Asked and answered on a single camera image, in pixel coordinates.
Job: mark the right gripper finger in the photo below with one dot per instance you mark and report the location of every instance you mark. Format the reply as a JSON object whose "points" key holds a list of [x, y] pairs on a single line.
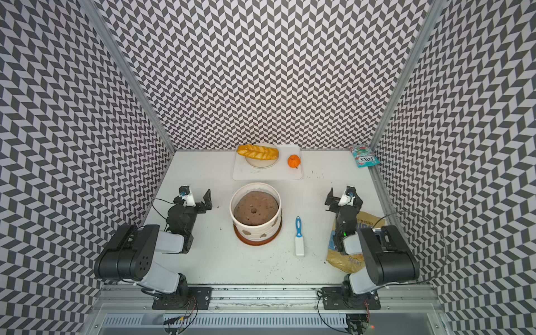
{"points": [[330, 199], [351, 191]]}

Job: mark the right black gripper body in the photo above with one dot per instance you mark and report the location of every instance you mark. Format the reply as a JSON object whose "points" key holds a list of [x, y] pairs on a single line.
{"points": [[338, 231]]}

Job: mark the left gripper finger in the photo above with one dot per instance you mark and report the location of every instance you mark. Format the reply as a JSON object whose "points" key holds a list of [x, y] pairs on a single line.
{"points": [[184, 191], [207, 199]]}

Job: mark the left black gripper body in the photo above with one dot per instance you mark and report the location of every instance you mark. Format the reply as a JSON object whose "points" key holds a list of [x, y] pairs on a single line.
{"points": [[192, 213]]}

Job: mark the white ceramic pot with soil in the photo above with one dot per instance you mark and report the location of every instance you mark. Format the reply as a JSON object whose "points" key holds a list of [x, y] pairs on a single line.
{"points": [[256, 211]]}

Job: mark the blue white scrub brush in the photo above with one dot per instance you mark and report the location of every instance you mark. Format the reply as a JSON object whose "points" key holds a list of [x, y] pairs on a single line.
{"points": [[299, 240]]}

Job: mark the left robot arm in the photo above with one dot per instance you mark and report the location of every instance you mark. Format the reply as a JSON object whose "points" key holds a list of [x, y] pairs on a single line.
{"points": [[129, 256]]}

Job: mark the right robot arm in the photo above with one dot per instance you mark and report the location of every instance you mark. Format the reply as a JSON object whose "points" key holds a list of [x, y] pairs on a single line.
{"points": [[371, 254]]}

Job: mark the brown pot saucer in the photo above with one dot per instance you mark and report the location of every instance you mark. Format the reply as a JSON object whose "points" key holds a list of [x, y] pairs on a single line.
{"points": [[255, 243]]}

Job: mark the teal snack packet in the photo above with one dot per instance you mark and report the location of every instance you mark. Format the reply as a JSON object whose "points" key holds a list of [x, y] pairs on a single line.
{"points": [[364, 156]]}

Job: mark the white cutting board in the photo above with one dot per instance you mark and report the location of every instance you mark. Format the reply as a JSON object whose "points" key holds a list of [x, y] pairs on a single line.
{"points": [[280, 171]]}

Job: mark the yellow chips bag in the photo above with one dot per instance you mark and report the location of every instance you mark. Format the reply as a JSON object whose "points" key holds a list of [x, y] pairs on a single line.
{"points": [[354, 262]]}

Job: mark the orange tangerine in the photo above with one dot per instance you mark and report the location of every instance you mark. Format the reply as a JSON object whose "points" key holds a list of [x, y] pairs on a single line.
{"points": [[294, 161]]}

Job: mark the yellow braided bread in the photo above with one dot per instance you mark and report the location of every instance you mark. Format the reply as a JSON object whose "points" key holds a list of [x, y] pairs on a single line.
{"points": [[258, 152]]}

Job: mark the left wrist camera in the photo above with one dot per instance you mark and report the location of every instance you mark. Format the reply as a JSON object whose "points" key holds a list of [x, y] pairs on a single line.
{"points": [[188, 201]]}

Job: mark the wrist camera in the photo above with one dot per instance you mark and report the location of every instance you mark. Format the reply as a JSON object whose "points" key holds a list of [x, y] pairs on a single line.
{"points": [[188, 201], [346, 201]]}

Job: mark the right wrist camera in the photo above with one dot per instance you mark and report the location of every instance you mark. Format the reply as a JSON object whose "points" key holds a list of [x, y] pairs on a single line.
{"points": [[346, 201]]}

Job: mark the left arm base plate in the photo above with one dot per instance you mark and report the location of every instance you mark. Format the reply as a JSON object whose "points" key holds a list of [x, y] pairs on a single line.
{"points": [[197, 298]]}

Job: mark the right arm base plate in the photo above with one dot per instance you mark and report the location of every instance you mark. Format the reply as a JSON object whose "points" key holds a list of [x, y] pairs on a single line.
{"points": [[337, 298]]}

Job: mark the aluminium front rail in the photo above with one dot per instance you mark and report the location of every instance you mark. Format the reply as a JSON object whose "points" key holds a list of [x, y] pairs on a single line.
{"points": [[277, 298]]}

